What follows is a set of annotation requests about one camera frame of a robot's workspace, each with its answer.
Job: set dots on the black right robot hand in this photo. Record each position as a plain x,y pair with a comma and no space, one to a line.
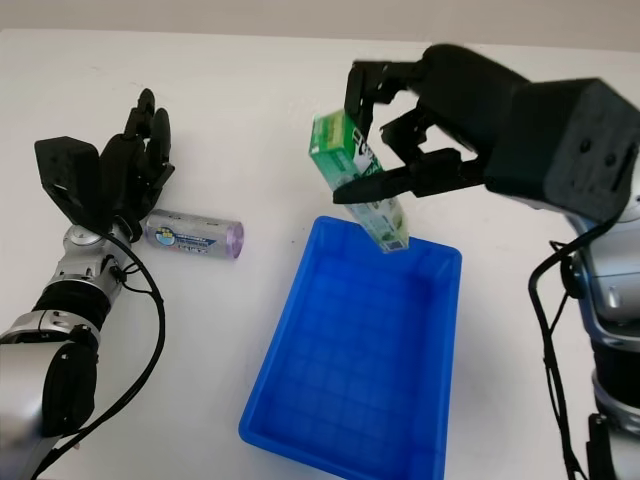
465,100

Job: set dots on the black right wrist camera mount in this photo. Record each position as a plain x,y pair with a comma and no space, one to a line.
565,145

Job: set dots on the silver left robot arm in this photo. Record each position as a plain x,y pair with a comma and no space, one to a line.
55,320

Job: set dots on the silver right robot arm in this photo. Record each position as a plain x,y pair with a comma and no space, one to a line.
612,290

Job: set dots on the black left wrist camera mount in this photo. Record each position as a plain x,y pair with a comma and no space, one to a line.
65,170

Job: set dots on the green toothpaste box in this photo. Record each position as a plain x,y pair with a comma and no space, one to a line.
340,155

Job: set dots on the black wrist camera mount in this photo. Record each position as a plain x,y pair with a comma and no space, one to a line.
565,145
65,170

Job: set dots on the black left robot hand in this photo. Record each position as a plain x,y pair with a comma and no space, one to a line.
120,170

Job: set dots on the purple garbage bag roll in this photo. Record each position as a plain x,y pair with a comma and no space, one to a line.
195,235

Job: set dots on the blue plastic tray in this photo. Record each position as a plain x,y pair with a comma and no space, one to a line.
350,350

